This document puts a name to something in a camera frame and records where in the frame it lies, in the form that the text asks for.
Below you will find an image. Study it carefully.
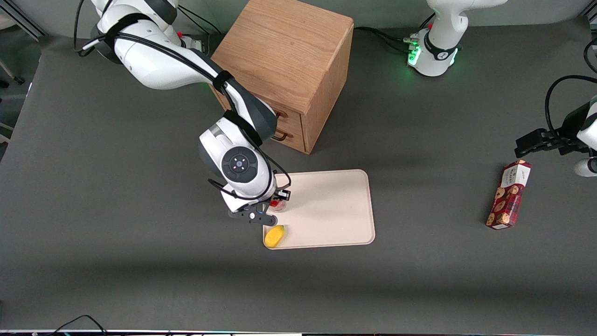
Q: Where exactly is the red cookie box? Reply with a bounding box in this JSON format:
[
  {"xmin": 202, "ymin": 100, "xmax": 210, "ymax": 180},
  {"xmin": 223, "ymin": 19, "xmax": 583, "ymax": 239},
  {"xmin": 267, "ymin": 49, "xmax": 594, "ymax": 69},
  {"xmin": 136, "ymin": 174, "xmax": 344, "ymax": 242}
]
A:
[{"xmin": 485, "ymin": 159, "xmax": 533, "ymax": 231}]

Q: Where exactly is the aluminium frame bar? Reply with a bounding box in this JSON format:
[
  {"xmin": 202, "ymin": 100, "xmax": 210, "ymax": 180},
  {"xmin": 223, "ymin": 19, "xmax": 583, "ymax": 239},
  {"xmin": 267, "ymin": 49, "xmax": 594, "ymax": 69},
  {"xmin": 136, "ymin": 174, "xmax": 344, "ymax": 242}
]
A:
[{"xmin": 0, "ymin": 0, "xmax": 48, "ymax": 42}]

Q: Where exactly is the wooden drawer cabinet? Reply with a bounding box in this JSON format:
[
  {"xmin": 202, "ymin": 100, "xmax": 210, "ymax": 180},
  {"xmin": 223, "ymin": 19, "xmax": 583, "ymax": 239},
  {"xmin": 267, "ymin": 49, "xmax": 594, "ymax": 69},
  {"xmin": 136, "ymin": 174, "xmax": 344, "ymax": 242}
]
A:
[{"xmin": 209, "ymin": 0, "xmax": 354, "ymax": 155}]

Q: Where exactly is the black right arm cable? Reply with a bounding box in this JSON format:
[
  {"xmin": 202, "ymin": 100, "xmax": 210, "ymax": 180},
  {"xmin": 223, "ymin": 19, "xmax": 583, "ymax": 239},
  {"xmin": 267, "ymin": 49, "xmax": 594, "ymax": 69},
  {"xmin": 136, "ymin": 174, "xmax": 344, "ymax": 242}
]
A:
[{"xmin": 73, "ymin": 0, "xmax": 292, "ymax": 201}]

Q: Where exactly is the black base cable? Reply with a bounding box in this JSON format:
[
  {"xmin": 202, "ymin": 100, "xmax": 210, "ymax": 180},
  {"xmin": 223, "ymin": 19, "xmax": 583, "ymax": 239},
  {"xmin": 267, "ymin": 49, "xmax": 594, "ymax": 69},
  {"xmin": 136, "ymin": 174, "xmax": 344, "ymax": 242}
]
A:
[
  {"xmin": 177, "ymin": 5, "xmax": 223, "ymax": 47},
  {"xmin": 354, "ymin": 13, "xmax": 435, "ymax": 53}
]

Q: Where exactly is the yellow lemon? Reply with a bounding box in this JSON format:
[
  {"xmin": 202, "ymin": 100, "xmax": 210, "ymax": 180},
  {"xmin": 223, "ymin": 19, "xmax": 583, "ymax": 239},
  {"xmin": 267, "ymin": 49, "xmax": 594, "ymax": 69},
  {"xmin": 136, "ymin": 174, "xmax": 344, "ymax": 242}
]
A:
[{"xmin": 264, "ymin": 224, "xmax": 285, "ymax": 248}]

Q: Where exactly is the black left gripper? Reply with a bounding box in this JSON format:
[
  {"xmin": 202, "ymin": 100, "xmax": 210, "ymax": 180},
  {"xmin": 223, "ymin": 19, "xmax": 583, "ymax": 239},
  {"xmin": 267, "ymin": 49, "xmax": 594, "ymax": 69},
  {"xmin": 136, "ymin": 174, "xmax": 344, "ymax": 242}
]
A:
[{"xmin": 515, "ymin": 104, "xmax": 592, "ymax": 159}]

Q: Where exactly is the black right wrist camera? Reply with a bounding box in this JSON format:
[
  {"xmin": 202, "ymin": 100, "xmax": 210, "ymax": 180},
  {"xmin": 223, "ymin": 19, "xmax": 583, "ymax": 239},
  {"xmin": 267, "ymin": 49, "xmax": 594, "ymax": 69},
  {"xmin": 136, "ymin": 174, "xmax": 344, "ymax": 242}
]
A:
[{"xmin": 228, "ymin": 208, "xmax": 278, "ymax": 227}]

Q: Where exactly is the black cable at table edge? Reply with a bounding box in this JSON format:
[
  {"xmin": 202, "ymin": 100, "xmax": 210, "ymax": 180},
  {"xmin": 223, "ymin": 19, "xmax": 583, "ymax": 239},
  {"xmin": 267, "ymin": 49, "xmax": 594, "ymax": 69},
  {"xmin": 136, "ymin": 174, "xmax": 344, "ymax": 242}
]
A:
[{"xmin": 46, "ymin": 315, "xmax": 109, "ymax": 336}]

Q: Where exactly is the black right base cable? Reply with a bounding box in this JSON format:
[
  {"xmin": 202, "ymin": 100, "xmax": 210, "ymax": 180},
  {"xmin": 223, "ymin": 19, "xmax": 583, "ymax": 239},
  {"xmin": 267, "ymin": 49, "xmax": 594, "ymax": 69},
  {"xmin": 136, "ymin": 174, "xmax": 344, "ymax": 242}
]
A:
[{"xmin": 177, "ymin": 5, "xmax": 223, "ymax": 47}]

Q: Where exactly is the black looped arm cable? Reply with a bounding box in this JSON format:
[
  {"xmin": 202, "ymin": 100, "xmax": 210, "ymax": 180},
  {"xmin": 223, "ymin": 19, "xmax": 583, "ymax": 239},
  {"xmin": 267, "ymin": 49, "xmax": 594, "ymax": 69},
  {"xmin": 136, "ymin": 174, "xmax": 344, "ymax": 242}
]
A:
[{"xmin": 545, "ymin": 75, "xmax": 597, "ymax": 137}]

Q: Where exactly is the black left base cable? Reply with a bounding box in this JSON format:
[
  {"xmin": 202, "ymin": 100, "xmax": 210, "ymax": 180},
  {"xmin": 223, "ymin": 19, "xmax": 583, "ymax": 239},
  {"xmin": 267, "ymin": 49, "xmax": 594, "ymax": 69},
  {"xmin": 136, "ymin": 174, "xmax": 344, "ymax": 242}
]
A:
[{"xmin": 354, "ymin": 13, "xmax": 435, "ymax": 53}]

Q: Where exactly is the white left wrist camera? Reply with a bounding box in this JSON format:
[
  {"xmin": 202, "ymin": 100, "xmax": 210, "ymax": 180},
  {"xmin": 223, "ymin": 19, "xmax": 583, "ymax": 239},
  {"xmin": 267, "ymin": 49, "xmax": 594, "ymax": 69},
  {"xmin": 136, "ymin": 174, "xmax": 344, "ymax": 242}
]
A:
[{"xmin": 574, "ymin": 157, "xmax": 597, "ymax": 177}]

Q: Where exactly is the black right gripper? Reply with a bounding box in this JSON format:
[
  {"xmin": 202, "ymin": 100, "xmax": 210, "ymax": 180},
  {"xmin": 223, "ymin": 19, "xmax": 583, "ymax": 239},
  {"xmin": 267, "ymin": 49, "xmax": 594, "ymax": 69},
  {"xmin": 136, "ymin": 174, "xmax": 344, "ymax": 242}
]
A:
[{"xmin": 262, "ymin": 187, "xmax": 292, "ymax": 206}]

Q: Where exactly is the beige plastic tray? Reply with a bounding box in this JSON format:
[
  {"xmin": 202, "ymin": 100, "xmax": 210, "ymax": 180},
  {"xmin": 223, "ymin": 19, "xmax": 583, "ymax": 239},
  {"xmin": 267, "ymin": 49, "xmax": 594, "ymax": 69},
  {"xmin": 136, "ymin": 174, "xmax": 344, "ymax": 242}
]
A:
[{"xmin": 262, "ymin": 169, "xmax": 376, "ymax": 250}]

